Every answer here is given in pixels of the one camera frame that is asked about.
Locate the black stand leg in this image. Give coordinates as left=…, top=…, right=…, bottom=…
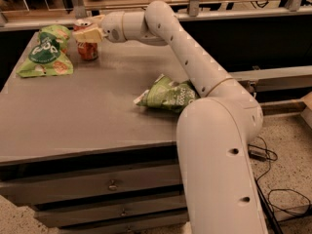
left=255, top=182, right=284, bottom=234

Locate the drawer with knob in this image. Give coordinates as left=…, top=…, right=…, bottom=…
left=0, top=160, right=181, bottom=205
left=35, top=192, right=186, bottom=227

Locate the black power adapter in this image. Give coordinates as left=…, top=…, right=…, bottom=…
left=249, top=150, right=267, bottom=162

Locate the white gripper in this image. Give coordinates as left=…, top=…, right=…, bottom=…
left=73, top=12, right=125, bottom=43

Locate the middle drawer with knob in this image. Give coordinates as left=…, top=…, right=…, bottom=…
left=35, top=192, right=186, bottom=227

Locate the green white snack bag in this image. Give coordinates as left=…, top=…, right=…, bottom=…
left=134, top=74, right=199, bottom=113

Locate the metal railing frame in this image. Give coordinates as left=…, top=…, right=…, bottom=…
left=0, top=0, right=303, bottom=32

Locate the bottom drawer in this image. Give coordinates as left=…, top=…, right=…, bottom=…
left=59, top=209, right=188, bottom=234

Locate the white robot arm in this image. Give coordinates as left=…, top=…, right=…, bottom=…
left=73, top=1, right=268, bottom=234

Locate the green rice chip bag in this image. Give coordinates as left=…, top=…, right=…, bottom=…
left=17, top=24, right=73, bottom=78

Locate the grey drawer cabinet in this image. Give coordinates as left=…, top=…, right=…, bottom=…
left=0, top=23, right=200, bottom=234

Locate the orange coke can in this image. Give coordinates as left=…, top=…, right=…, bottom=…
left=73, top=19, right=98, bottom=61

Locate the top drawer with knob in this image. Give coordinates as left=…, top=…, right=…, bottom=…
left=0, top=160, right=181, bottom=205

